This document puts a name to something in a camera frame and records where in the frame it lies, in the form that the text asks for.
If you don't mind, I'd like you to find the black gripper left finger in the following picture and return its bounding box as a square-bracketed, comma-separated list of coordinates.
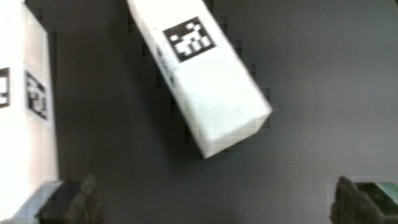
[11, 175, 105, 224]

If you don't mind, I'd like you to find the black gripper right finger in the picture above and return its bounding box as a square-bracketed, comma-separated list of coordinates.
[331, 176, 398, 224]

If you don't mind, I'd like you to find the white desk leg middle-left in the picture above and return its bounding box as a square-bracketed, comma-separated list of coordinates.
[0, 0, 59, 219]

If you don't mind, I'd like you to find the white desk leg middle-right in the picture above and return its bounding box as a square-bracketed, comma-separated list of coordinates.
[127, 0, 272, 157]

